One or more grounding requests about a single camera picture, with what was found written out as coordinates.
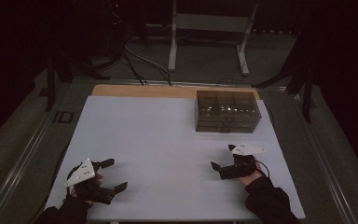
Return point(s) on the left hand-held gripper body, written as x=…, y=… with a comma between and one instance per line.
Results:
x=81, y=174

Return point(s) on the person's right hand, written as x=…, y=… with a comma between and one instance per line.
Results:
x=250, y=179

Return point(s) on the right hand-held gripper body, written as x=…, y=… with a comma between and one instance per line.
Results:
x=247, y=149

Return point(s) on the white table cover sheet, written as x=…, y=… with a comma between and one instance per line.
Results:
x=152, y=149

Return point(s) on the transparent drawer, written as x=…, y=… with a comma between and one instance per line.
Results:
x=220, y=129

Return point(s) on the dark transparent drawer box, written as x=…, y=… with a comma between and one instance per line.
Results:
x=227, y=107

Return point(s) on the black tripod stand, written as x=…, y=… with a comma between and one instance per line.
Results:
x=307, y=99
x=50, y=88

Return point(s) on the aluminium floor rail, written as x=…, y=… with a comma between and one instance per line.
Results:
x=21, y=168
x=323, y=168

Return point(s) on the person's left hand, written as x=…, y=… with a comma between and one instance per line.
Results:
x=99, y=177

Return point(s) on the dark equipment tower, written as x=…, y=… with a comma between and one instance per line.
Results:
x=116, y=18

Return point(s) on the white metal stand frame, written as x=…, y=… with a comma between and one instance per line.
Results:
x=211, y=22

